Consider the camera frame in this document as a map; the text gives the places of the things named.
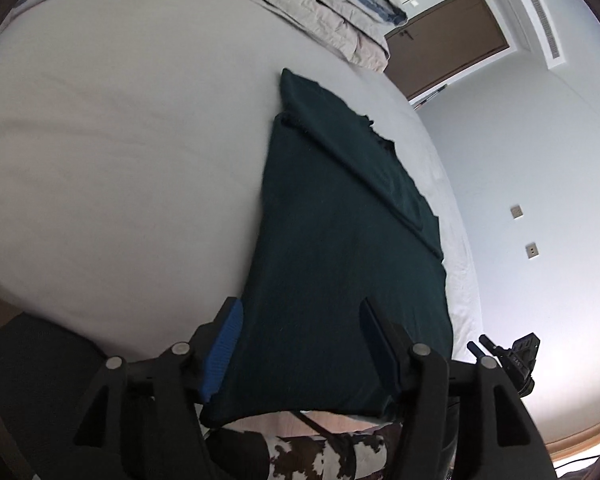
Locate dark green knit sweater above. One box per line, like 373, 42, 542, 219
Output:
201, 70, 453, 427

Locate cow print trousers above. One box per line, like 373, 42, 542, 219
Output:
264, 424, 402, 479

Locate white bed sheet mattress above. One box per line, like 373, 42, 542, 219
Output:
0, 0, 482, 360

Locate brown wooden door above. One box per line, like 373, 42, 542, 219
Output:
386, 0, 509, 100

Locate ceiling air vent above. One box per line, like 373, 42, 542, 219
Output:
530, 0, 562, 60

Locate folded beige blue duvet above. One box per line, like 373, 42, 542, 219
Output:
198, 0, 410, 74

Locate lower wall socket plate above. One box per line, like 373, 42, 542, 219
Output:
526, 243, 539, 259

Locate upper wall switch plate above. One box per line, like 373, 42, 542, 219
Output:
510, 205, 524, 219

